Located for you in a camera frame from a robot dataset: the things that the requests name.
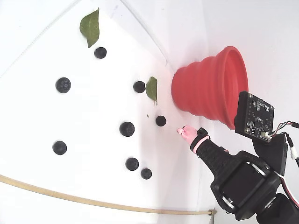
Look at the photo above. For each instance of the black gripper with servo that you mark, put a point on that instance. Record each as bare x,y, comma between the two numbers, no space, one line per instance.
241,178

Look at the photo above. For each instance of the dark blueberry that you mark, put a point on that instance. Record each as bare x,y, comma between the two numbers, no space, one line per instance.
100,52
63,85
161,121
132,164
59,148
146,173
139,87
127,129

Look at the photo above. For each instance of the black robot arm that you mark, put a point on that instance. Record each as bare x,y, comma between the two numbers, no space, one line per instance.
285,210

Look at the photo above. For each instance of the red collapsible silicone cup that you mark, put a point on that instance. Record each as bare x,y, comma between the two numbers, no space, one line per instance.
198,93

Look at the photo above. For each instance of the small green leaf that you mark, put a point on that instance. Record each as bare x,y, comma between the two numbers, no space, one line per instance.
151,87

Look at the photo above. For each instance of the white paper sheet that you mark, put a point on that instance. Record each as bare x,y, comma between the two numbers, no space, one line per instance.
93,105

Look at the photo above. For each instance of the large green leaf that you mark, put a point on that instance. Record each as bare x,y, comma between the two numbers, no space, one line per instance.
90,28

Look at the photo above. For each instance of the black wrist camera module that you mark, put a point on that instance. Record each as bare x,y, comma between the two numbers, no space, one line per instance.
257,114

